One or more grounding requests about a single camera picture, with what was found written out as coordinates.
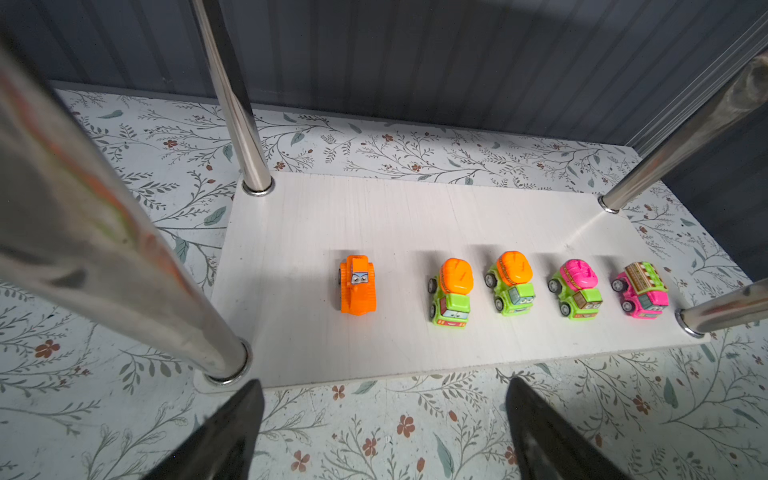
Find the orange mixer green truck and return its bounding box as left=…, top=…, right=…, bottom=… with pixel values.
left=484, top=251, right=536, bottom=317
left=427, top=258, right=474, bottom=329

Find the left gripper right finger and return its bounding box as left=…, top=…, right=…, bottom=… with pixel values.
left=505, top=377, right=629, bottom=479

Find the white two-tier shelf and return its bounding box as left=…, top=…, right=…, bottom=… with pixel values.
left=0, top=0, right=768, bottom=388

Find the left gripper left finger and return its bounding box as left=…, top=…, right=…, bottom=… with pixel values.
left=145, top=379, right=265, bottom=479

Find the pink cab green ladder truck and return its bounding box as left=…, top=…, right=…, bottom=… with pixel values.
left=610, top=261, right=669, bottom=319

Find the all orange toy truck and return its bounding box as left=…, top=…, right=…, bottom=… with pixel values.
left=339, top=255, right=377, bottom=316

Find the pink mixer green truck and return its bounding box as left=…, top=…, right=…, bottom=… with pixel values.
left=547, top=259, right=603, bottom=320

